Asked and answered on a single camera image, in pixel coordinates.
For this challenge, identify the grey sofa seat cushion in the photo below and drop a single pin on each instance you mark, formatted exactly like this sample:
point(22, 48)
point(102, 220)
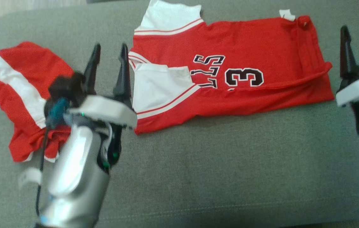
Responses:
point(214, 174)

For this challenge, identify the red shorts white stripe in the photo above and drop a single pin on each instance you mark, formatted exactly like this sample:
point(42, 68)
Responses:
point(24, 63)

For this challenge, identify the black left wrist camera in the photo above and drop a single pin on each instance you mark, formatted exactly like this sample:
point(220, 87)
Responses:
point(65, 87)

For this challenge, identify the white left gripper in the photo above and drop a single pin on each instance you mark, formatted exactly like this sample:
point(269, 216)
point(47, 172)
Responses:
point(106, 109)

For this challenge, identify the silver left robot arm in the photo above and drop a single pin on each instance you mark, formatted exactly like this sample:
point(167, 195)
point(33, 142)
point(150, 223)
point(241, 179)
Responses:
point(75, 177)

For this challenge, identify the red basketball jersey white sleeves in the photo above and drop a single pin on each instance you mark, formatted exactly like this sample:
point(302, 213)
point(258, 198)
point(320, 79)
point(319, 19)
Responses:
point(261, 47)

